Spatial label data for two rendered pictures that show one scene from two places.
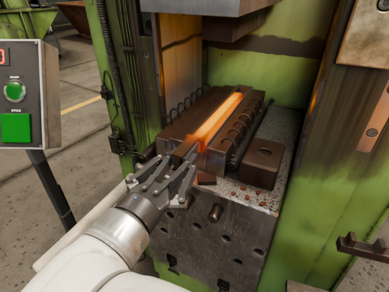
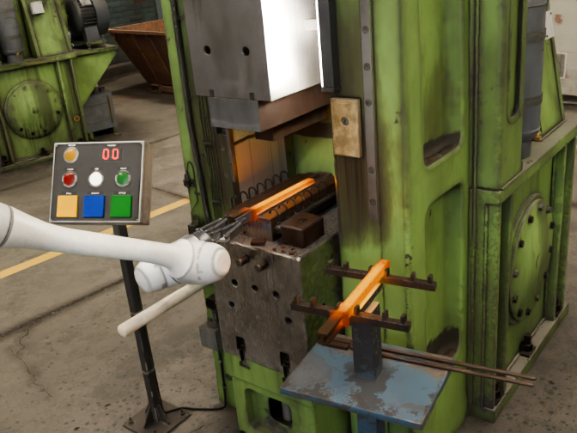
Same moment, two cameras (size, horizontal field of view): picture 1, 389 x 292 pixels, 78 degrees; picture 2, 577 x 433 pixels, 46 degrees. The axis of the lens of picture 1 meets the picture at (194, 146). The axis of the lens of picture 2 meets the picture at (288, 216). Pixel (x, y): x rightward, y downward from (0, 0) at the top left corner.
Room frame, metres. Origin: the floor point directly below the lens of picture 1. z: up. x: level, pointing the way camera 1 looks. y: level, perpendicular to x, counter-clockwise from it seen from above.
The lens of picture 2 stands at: (-1.44, -0.57, 1.80)
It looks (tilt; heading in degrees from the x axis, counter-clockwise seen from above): 22 degrees down; 13
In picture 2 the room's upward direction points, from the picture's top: 5 degrees counter-clockwise
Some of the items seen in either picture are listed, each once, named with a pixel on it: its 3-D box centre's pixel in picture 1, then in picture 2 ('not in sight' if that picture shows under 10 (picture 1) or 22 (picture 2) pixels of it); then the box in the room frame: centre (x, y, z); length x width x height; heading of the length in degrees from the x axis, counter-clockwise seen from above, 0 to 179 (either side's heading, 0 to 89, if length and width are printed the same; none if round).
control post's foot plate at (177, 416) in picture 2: not in sight; (155, 411); (0.67, 0.55, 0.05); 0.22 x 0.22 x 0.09; 64
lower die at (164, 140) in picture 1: (217, 118); (286, 202); (0.68, -0.08, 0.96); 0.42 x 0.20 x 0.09; 154
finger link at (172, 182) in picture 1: (173, 181); (225, 231); (0.34, 0.04, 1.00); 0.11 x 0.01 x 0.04; 147
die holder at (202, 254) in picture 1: (228, 182); (306, 273); (0.66, -0.13, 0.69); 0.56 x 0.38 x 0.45; 154
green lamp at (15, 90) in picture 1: (14, 91); (123, 178); (0.58, 0.46, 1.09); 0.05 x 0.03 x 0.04; 64
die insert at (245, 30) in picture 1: (238, 18); (292, 118); (0.70, -0.12, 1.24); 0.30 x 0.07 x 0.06; 154
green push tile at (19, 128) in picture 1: (17, 128); (121, 206); (0.53, 0.46, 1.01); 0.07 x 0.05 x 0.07; 89
